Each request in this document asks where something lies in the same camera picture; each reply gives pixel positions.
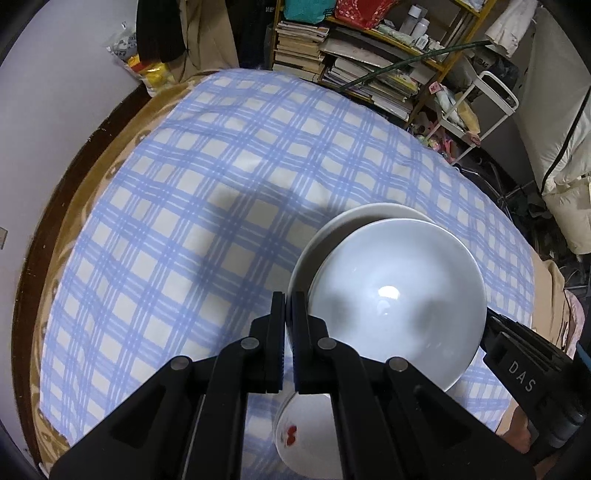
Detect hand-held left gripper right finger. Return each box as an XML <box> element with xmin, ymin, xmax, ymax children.
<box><xmin>286</xmin><ymin>291</ymin><xmax>536</xmax><ymax>480</ymax></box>

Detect plastic bag with yellow items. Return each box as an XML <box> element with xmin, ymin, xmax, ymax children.
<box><xmin>105</xmin><ymin>22</ymin><xmax>170</xmax><ymax>96</ymax></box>

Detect pile of magazines and books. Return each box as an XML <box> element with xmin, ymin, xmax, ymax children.
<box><xmin>320</xmin><ymin>52</ymin><xmax>420</xmax><ymax>123</ymax></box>

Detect large plain white bowl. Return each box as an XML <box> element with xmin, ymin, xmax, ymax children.
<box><xmin>308</xmin><ymin>219</ymin><xmax>488</xmax><ymax>393</ymax></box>

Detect black hanging garment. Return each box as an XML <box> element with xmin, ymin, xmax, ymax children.
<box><xmin>233</xmin><ymin>0</ymin><xmax>278</xmax><ymax>71</ymax></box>

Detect dark green pole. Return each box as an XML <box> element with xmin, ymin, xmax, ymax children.
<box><xmin>338</xmin><ymin>40</ymin><xmax>493</xmax><ymax>92</ymax></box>

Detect group of toiletry bottles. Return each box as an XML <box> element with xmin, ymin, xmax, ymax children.
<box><xmin>401</xmin><ymin>4</ymin><xmax>445</xmax><ymax>50</ymax></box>

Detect black pants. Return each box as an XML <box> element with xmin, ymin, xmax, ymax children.
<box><xmin>136</xmin><ymin>0</ymin><xmax>188</xmax><ymax>64</ymax></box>

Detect teal bag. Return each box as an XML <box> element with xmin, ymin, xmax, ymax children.
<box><xmin>282</xmin><ymin>0</ymin><xmax>336</xmax><ymax>25</ymax></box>

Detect cream recliner chair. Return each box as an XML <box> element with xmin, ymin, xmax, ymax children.
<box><xmin>525</xmin><ymin>0</ymin><xmax>591</xmax><ymax>256</ymax></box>

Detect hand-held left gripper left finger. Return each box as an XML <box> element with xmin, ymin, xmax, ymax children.
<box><xmin>48</xmin><ymin>292</ymin><xmax>288</xmax><ymax>480</ymax></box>

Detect blue plaid tablecloth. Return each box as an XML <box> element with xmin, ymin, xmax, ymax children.
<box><xmin>39</xmin><ymin>69</ymin><xmax>537</xmax><ymax>480</ymax></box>

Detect white trolley cart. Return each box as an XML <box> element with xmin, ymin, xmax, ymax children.
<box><xmin>408</xmin><ymin>70</ymin><xmax>519</xmax><ymax>163</ymax></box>

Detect person's right hand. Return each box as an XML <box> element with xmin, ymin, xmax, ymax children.
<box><xmin>499</xmin><ymin>405</ymin><xmax>537</xmax><ymax>448</ymax></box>

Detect yellow wooden shelf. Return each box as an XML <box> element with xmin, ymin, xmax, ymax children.
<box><xmin>271</xmin><ymin>0</ymin><xmax>498</xmax><ymax>136</ymax></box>

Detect red patterned bag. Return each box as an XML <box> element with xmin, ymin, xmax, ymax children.
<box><xmin>334</xmin><ymin>0</ymin><xmax>399</xmax><ymax>30</ymax></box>

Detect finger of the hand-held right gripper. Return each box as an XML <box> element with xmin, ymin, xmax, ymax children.
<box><xmin>484</xmin><ymin>308</ymin><xmax>562</xmax><ymax>360</ymax></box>

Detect stack of old books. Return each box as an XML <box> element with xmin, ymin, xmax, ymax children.
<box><xmin>271</xmin><ymin>20</ymin><xmax>330</xmax><ymax>85</ymax></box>

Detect beige coat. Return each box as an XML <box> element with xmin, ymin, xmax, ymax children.
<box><xmin>170</xmin><ymin>0</ymin><xmax>242</xmax><ymax>85</ymax></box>

